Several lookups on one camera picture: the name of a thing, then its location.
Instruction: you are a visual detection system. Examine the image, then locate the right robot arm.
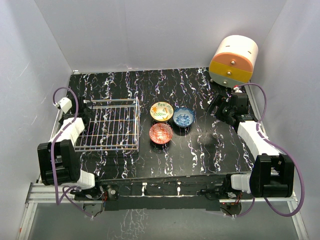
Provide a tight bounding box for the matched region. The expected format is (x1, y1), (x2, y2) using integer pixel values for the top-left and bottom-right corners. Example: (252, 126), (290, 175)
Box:
(209, 92), (295, 199)

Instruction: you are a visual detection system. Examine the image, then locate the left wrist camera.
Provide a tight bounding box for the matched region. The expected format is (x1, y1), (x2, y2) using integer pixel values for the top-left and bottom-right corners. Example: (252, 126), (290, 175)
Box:
(53, 97), (72, 114)

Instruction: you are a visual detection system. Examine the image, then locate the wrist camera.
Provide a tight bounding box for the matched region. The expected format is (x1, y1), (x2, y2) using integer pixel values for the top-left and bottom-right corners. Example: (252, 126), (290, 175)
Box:
(53, 97), (72, 114)
(233, 85), (246, 94)

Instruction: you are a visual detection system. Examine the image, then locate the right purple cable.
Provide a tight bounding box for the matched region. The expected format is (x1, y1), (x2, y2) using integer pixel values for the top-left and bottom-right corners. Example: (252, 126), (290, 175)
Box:
(232, 82), (306, 218)

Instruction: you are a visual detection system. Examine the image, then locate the red patterned bowl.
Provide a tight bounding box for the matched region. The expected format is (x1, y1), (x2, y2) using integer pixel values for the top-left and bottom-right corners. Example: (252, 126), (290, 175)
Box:
(149, 123), (173, 145)

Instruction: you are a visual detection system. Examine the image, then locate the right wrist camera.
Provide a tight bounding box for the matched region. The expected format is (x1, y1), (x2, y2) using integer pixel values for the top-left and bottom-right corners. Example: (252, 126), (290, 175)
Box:
(233, 85), (246, 94)

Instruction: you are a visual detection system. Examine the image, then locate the aluminium frame rail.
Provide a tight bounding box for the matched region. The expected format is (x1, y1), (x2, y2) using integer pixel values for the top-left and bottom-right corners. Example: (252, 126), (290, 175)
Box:
(16, 152), (76, 240)

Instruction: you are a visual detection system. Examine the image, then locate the round pastel drawer cabinet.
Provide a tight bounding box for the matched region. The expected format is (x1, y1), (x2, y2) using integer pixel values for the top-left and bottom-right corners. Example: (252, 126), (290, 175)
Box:
(208, 35), (259, 88)

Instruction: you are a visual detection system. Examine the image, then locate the white wire dish rack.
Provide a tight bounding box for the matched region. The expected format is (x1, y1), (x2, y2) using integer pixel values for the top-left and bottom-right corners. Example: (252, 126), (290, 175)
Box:
(52, 98), (140, 152)

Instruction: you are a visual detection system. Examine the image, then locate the yellow floral bowl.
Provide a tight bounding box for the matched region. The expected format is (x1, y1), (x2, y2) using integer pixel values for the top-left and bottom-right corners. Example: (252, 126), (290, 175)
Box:
(150, 101), (174, 123)

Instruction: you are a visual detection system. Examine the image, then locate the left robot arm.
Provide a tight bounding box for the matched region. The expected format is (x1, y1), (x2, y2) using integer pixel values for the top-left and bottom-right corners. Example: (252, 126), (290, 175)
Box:
(54, 96), (104, 200)

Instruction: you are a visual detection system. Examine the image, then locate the blue floral bowl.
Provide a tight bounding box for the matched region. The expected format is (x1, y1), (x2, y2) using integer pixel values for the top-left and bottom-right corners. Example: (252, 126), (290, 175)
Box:
(173, 107), (195, 128)

